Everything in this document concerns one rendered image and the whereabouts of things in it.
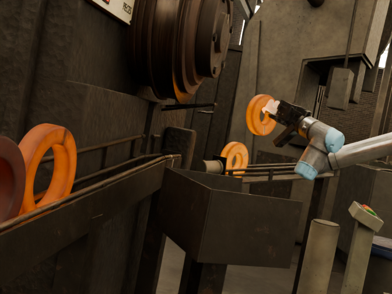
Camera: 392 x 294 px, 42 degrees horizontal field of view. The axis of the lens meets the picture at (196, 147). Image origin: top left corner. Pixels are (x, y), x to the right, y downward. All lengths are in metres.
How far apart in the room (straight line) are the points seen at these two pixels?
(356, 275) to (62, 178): 1.53
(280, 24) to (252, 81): 0.52
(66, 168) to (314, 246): 1.39
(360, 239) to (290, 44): 2.41
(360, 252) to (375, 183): 1.33
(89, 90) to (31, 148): 0.35
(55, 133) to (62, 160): 0.09
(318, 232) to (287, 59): 2.36
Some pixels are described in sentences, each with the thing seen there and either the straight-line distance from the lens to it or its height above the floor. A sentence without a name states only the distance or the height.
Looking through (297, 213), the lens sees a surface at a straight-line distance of 1.02.
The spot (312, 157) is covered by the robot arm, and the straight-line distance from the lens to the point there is 1.73.
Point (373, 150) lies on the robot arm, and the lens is 1.84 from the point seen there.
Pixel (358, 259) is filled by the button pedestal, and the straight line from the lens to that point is 2.23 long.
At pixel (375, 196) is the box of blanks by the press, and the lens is 3.52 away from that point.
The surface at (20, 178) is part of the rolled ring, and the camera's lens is 0.83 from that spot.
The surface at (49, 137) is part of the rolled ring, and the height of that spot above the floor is 0.76.
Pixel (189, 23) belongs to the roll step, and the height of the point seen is 1.10.
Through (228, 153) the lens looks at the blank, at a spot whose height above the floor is 0.73.
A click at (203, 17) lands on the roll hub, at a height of 1.13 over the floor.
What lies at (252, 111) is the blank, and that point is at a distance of 1.87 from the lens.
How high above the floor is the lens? 0.84
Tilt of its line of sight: 3 degrees down
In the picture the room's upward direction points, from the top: 11 degrees clockwise
